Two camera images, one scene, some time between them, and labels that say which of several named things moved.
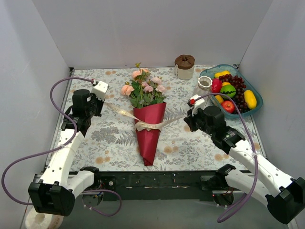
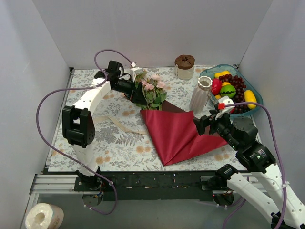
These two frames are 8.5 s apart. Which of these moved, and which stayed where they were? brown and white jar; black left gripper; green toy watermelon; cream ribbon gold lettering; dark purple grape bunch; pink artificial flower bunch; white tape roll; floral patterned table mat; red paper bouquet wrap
Moved: black left gripper; cream ribbon gold lettering; red paper bouquet wrap
Stayed: dark purple grape bunch; pink artificial flower bunch; brown and white jar; green toy watermelon; floral patterned table mat; white tape roll
